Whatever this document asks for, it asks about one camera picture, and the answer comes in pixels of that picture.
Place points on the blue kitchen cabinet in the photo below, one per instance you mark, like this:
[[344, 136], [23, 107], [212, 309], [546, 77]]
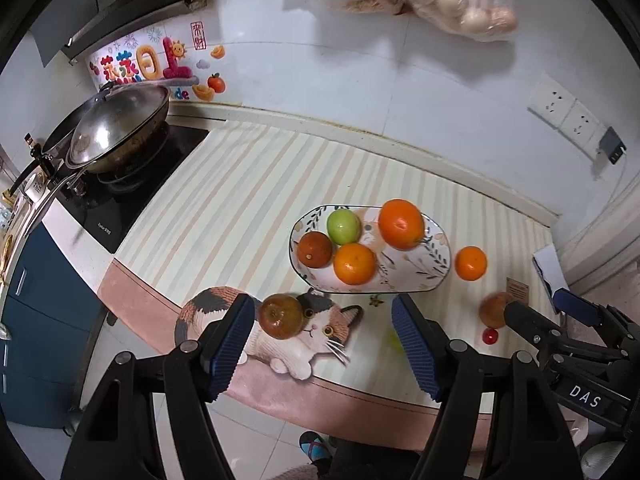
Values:
[[40, 325]]

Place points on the green apple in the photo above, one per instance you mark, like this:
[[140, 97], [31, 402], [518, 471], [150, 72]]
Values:
[[344, 226]]

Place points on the small orange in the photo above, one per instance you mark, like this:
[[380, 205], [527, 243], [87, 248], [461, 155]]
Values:
[[470, 262]]

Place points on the medium orange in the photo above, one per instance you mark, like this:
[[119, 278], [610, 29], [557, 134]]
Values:
[[354, 263]]

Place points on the range hood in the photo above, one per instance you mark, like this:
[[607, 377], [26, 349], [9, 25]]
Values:
[[110, 0]]

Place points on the large orange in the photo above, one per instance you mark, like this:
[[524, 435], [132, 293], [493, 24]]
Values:
[[401, 223]]

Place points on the white wall socket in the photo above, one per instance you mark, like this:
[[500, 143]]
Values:
[[582, 122], [552, 100]]

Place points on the colourful wall sticker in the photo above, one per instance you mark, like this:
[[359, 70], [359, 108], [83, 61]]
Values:
[[150, 65]]

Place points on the black gas stove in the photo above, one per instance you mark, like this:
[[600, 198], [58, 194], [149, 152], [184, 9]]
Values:
[[135, 190]]

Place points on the glass wok lid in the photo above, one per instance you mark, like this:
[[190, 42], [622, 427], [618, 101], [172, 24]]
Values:
[[107, 120]]

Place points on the brown card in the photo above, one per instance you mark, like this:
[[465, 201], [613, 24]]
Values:
[[517, 290]]

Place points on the black plug charger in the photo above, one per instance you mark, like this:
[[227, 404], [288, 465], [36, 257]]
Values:
[[612, 146]]

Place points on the dark red apple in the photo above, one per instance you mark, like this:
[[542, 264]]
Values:
[[281, 316]]

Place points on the dark sauce bottle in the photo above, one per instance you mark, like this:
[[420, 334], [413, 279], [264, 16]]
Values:
[[31, 143]]

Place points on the dark brownish orange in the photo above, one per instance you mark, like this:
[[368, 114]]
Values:
[[315, 250]]

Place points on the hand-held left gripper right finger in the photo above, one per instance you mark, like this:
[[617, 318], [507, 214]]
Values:
[[412, 347]]

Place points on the white paper box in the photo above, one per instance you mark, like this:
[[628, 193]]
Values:
[[549, 270]]

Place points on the floral oval plate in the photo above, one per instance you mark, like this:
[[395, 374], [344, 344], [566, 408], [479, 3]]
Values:
[[395, 275]]

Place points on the small red fruit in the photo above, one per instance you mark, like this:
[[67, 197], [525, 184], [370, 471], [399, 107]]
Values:
[[490, 336]]

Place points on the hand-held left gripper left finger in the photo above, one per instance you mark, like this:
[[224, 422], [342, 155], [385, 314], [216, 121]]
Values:
[[227, 347]]

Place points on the pale red apple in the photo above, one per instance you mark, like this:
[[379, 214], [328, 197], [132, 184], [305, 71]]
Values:
[[492, 310]]

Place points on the blue patterned slipper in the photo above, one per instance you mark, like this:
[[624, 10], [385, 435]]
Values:
[[315, 447]]

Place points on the striped cat-print table mat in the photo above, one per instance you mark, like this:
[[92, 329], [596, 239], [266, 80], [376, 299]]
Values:
[[240, 210]]

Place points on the steel wok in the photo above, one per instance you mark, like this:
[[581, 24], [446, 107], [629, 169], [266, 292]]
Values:
[[127, 145]]

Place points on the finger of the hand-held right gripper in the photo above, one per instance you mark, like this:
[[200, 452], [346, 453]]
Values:
[[575, 305], [525, 320]]

